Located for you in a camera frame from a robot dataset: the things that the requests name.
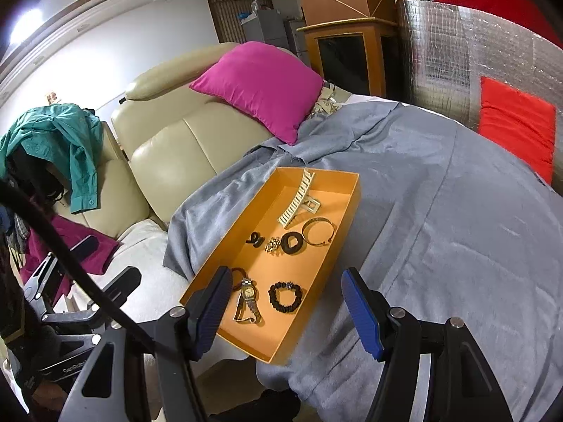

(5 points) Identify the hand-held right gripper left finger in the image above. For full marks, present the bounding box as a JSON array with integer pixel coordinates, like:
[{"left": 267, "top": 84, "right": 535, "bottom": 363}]
[{"left": 64, "top": 266, "right": 234, "bottom": 422}]

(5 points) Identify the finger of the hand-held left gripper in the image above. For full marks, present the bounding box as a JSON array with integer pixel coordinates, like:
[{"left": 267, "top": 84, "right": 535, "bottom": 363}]
[
  {"left": 22, "top": 235, "right": 97, "bottom": 311},
  {"left": 42, "top": 266, "right": 142, "bottom": 330}
]

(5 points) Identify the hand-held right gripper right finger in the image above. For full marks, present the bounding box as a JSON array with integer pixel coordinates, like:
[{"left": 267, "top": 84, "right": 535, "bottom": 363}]
[{"left": 341, "top": 267, "right": 513, "bottom": 422}]

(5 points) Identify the orange tray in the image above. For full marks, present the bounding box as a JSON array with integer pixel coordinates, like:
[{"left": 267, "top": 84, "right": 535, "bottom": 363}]
[{"left": 179, "top": 166, "right": 362, "bottom": 365}]

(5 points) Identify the cream hair claw clip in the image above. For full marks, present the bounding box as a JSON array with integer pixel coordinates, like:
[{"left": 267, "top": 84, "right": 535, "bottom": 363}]
[{"left": 276, "top": 169, "right": 322, "bottom": 229}]

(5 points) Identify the magenta cloth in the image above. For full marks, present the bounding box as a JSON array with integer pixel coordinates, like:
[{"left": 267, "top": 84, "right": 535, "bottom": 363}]
[{"left": 22, "top": 215, "right": 119, "bottom": 300}]

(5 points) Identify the gold wristwatch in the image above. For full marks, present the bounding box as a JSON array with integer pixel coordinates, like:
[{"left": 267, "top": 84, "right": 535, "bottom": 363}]
[{"left": 232, "top": 278, "right": 265, "bottom": 325}]

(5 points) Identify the gold bangle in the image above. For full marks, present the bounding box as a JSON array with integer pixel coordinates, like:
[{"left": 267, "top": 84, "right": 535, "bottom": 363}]
[{"left": 301, "top": 217, "right": 337, "bottom": 248}]

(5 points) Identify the teal shirt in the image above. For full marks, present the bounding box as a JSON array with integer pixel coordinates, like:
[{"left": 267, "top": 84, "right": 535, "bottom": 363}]
[{"left": 0, "top": 103, "right": 105, "bottom": 215}]

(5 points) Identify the dark clothes pile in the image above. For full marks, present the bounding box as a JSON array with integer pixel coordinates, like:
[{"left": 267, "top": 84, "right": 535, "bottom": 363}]
[{"left": 0, "top": 149, "right": 67, "bottom": 273}]

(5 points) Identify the grey cloth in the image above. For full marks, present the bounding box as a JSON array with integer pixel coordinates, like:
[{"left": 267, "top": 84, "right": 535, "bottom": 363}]
[{"left": 163, "top": 99, "right": 563, "bottom": 422}]

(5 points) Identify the beige leather sofa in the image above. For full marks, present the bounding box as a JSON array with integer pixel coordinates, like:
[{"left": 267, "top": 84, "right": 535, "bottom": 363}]
[{"left": 81, "top": 41, "right": 326, "bottom": 247}]

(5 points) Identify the cream patterned cloth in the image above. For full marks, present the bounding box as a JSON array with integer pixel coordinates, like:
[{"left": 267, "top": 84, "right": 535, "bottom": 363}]
[{"left": 305, "top": 81, "right": 353, "bottom": 119}]

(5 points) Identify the pink pillow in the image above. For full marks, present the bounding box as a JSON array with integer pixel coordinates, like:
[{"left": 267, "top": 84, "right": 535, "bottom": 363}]
[{"left": 189, "top": 41, "right": 325, "bottom": 146}]

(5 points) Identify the orange-red cushion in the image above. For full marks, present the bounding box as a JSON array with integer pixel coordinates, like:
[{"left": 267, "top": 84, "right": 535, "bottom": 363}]
[{"left": 477, "top": 76, "right": 558, "bottom": 185}]

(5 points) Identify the brown slatted door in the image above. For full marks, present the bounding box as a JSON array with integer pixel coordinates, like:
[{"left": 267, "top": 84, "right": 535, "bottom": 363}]
[{"left": 207, "top": 0, "right": 276, "bottom": 45}]

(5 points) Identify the silver insulation mat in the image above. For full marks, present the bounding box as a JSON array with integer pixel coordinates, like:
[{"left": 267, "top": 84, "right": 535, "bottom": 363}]
[{"left": 396, "top": 0, "right": 563, "bottom": 185}]

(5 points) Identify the grey metal cabinet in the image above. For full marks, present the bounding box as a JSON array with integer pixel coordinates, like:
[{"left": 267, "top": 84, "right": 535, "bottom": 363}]
[{"left": 241, "top": 6, "right": 306, "bottom": 60}]

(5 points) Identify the wooden glass-door cabinet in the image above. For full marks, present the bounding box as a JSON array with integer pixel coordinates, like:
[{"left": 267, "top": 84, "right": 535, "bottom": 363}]
[{"left": 297, "top": 17, "right": 399, "bottom": 100}]

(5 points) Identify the red cloth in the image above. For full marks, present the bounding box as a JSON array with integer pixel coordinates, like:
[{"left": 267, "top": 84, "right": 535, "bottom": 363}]
[{"left": 433, "top": 0, "right": 559, "bottom": 49}]

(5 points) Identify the black cable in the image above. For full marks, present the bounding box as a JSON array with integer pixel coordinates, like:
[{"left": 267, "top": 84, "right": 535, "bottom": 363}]
[{"left": 0, "top": 180, "right": 177, "bottom": 357}]

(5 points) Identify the black beaded bracelet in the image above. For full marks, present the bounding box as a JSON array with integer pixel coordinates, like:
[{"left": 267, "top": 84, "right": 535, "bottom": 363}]
[{"left": 268, "top": 280, "right": 304, "bottom": 315}]

